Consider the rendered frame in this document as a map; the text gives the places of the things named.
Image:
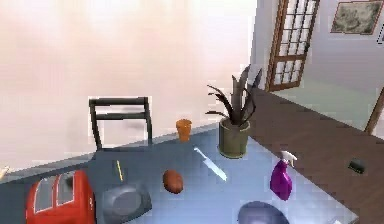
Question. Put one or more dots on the dark plant in green pot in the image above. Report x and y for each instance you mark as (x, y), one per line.
(234, 136)

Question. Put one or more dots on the brown glazed room door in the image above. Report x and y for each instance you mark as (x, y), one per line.
(290, 43)

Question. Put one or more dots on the purple spray bottle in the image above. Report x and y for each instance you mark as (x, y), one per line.
(281, 181)

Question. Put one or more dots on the dark grey bowl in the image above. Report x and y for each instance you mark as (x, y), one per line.
(260, 214)

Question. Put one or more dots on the small black floor object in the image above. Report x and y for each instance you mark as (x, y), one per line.
(356, 165)

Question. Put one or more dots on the red toaster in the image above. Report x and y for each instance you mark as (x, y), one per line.
(60, 203)

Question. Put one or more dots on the framed wall picture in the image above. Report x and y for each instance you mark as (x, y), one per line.
(356, 16)

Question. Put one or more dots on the black slatted chair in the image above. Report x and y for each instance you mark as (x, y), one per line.
(120, 101)

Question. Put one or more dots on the brown wooden door frame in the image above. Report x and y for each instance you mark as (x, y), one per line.
(375, 111)

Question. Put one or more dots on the grey pan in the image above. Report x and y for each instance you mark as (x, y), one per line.
(125, 202)

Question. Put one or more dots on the brown potato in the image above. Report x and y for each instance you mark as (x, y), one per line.
(173, 181)

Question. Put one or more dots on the silver knife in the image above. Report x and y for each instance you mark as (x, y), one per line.
(212, 164)

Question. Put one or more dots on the orange cup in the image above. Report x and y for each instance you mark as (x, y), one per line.
(183, 129)

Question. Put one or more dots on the yellow pencil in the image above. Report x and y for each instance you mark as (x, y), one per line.
(119, 170)

